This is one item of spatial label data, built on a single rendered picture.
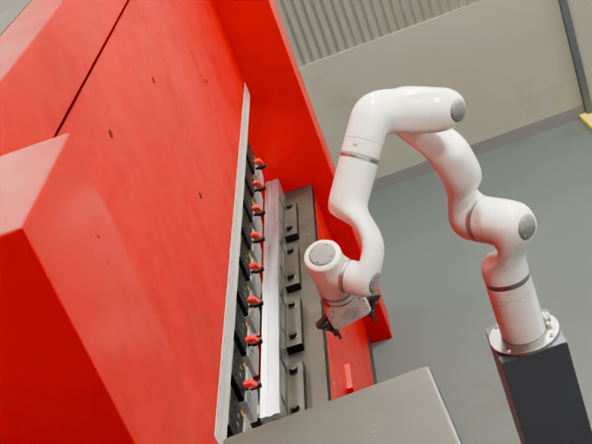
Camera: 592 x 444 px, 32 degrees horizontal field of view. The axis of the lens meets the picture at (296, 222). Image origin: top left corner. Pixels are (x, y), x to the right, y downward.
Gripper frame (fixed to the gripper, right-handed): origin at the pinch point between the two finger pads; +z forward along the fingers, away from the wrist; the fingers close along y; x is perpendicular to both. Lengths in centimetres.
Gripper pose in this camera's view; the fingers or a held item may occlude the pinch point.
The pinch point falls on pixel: (354, 324)
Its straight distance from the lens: 251.4
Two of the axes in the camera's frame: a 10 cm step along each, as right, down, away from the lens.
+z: 2.7, 5.6, 7.8
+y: 8.9, -4.6, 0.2
